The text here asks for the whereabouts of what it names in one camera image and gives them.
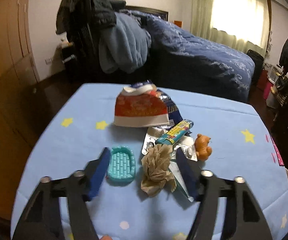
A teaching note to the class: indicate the red pink storage boxes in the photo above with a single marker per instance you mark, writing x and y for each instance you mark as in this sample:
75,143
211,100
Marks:
266,85

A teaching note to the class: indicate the red white paper noodle bowl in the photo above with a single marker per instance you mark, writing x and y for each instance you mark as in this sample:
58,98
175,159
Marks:
140,107

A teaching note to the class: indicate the dark blue snack wrapper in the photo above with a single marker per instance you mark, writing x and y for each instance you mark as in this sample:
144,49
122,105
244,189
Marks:
174,115

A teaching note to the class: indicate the light blue fleece blanket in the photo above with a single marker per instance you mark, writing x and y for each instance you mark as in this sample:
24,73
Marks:
124,46

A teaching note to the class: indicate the black suitcase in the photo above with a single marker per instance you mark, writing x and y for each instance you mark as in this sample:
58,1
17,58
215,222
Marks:
258,61

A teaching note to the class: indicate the green window curtain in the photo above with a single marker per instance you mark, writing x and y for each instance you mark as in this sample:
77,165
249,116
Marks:
239,24

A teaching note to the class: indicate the dark clothes pile on chair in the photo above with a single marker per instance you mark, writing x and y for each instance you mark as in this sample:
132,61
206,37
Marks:
82,22

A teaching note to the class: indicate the colourful teal tube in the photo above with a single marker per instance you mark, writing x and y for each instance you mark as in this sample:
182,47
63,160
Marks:
175,133

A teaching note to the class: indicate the person's left hand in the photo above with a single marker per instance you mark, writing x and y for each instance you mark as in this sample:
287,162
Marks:
106,237

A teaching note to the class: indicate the teal plastic soap dish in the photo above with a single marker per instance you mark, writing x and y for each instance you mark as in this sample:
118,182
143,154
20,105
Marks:
122,166

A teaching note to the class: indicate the wooden wardrobe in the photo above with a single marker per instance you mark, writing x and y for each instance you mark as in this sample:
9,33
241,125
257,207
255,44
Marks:
18,77

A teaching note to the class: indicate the dark bedside table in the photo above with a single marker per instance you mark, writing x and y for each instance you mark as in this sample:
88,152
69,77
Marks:
67,53

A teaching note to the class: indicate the bed with blue duvet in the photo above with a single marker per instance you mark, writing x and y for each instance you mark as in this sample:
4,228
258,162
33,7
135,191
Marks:
179,60

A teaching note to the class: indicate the orange toy bear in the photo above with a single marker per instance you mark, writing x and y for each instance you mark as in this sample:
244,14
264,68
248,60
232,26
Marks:
203,150

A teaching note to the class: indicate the brown paper tissue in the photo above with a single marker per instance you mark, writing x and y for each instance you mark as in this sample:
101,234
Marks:
156,174

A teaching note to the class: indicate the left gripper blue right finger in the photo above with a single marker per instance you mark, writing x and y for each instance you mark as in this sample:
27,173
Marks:
190,172

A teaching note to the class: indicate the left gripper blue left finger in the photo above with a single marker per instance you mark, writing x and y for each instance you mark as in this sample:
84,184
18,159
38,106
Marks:
96,171

